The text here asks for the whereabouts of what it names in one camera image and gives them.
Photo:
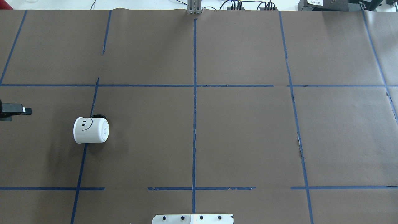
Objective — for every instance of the black power strip left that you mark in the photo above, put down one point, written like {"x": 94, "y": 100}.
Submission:
{"x": 235, "y": 5}

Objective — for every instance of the black power strip right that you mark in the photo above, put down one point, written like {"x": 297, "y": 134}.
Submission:
{"x": 267, "y": 6}

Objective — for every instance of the grey aluminium frame post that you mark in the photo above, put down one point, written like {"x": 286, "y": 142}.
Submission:
{"x": 194, "y": 7}

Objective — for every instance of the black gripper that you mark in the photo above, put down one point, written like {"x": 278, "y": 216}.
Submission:
{"x": 12, "y": 108}

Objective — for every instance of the black power strip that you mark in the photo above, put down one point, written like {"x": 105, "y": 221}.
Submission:
{"x": 235, "y": 5}
{"x": 267, "y": 6}

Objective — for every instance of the black box with label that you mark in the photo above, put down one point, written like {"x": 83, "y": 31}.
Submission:
{"x": 323, "y": 5}

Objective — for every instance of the white smiley face mug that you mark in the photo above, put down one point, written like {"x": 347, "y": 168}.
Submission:
{"x": 94, "y": 129}

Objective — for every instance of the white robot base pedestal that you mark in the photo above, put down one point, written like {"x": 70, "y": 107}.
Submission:
{"x": 193, "y": 219}

